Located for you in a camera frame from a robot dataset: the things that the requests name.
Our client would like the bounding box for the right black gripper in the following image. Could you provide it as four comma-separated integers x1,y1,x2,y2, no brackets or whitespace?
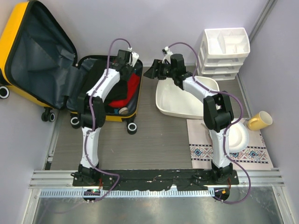
143,60,176,81

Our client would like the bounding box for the red garment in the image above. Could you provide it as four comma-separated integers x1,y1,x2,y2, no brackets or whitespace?
106,73,141,108

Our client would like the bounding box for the black garment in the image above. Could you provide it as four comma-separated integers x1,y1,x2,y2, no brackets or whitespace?
88,60,128,108

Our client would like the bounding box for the yellow Pikachu suitcase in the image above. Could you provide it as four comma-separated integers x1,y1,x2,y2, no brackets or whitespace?
0,0,143,135

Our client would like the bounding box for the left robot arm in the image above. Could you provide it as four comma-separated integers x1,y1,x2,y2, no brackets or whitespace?
72,48,142,186

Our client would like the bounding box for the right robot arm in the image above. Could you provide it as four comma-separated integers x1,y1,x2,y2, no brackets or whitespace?
144,54,234,184

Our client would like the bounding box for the white plastic basin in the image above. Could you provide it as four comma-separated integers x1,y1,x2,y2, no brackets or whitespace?
155,75,220,120

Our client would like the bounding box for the white drawer organizer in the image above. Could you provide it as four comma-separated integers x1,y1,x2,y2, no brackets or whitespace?
197,28,250,81

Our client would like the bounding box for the white round plate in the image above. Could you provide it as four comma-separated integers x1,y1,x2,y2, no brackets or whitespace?
228,119,249,153

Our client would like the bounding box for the yellow mug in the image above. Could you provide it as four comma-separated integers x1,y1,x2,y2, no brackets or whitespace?
247,111,273,131

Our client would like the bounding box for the patterned placemat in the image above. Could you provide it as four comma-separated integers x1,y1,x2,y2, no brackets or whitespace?
187,119,274,170

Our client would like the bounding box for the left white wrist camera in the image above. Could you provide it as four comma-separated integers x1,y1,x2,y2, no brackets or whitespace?
128,47,139,67

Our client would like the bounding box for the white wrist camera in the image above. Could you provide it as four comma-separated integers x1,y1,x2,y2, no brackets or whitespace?
162,46,173,64
128,47,139,67

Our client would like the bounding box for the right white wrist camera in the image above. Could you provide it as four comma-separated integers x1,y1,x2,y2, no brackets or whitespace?
162,46,173,64

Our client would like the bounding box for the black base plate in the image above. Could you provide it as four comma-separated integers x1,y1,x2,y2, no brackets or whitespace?
71,169,239,191

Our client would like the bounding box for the grey cable duct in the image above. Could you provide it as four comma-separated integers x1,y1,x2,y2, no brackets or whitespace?
40,188,214,199

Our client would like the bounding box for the aluminium frame rail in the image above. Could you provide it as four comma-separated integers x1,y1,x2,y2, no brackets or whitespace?
29,169,284,191

